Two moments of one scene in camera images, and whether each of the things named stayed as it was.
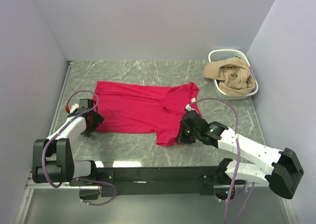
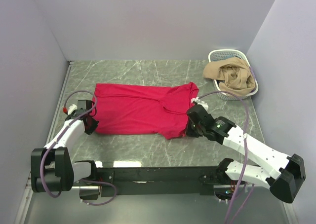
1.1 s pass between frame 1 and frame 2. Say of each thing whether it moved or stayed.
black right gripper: moved
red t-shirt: stayed
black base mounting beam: stayed
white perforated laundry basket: stayed
